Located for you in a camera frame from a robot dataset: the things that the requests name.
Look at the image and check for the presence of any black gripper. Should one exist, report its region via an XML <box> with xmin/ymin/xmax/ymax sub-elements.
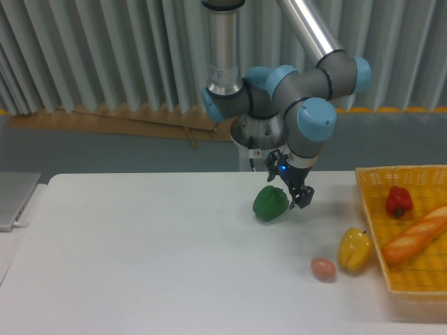
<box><xmin>264</xmin><ymin>149</ymin><xmax>314</xmax><ymax>209</ymax></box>

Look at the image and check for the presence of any green bell pepper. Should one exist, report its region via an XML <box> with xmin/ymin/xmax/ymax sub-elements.
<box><xmin>252</xmin><ymin>185</ymin><xmax>289</xmax><ymax>222</ymax></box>

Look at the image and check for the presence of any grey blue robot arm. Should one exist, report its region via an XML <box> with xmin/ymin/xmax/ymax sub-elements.
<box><xmin>201</xmin><ymin>1</ymin><xmax>372</xmax><ymax>208</ymax></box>

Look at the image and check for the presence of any yellow woven basket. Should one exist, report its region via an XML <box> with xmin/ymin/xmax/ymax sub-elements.
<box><xmin>356</xmin><ymin>165</ymin><xmax>446</xmax><ymax>302</ymax></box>

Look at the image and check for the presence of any yellow bell pepper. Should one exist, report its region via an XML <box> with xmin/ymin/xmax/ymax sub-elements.
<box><xmin>337</xmin><ymin>228</ymin><xmax>372</xmax><ymax>272</ymax></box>

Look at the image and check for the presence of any brown egg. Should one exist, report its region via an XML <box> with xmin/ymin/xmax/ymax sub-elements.
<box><xmin>311</xmin><ymin>257</ymin><xmax>336</xmax><ymax>280</ymax></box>

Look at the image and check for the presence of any red bell pepper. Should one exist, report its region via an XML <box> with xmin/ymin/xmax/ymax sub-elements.
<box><xmin>386</xmin><ymin>186</ymin><xmax>413</xmax><ymax>218</ymax></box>

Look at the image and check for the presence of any brown cardboard sheet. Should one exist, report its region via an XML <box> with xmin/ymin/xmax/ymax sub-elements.
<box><xmin>1</xmin><ymin>103</ymin><xmax>233</xmax><ymax>148</ymax></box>

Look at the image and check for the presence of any orange baguette bread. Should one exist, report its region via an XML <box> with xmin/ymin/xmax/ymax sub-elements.
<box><xmin>381</xmin><ymin>204</ymin><xmax>446</xmax><ymax>264</ymax></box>

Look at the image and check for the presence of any silver laptop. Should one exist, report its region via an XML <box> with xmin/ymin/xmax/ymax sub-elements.
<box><xmin>0</xmin><ymin>172</ymin><xmax>41</xmax><ymax>232</ymax></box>

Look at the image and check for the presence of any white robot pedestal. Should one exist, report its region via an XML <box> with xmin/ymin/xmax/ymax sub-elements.
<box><xmin>230</xmin><ymin>114</ymin><xmax>291</xmax><ymax>172</ymax></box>

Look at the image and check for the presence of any black cable at pedestal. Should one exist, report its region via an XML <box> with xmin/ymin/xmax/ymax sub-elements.
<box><xmin>247</xmin><ymin>136</ymin><xmax>259</xmax><ymax>172</ymax></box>

